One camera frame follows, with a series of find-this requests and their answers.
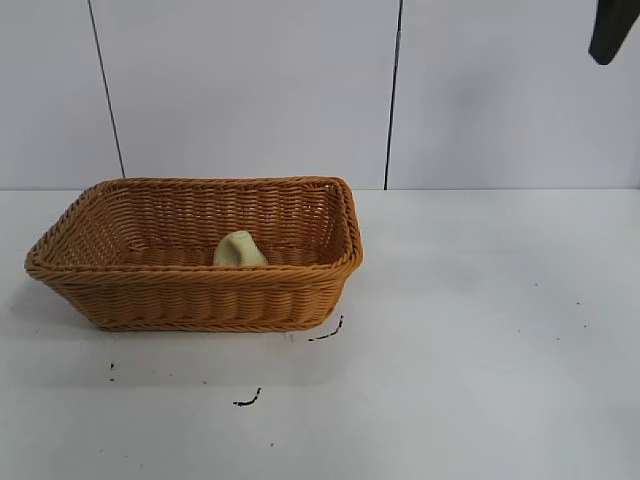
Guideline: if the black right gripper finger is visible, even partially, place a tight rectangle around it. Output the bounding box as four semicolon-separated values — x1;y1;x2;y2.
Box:
587;0;627;67

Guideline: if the pale yellow egg yolk pastry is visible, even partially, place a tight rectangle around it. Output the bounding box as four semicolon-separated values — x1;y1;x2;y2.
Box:
213;229;269;269

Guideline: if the brown woven wicker basket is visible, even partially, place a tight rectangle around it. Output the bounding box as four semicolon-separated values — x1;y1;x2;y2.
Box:
25;175;365;333

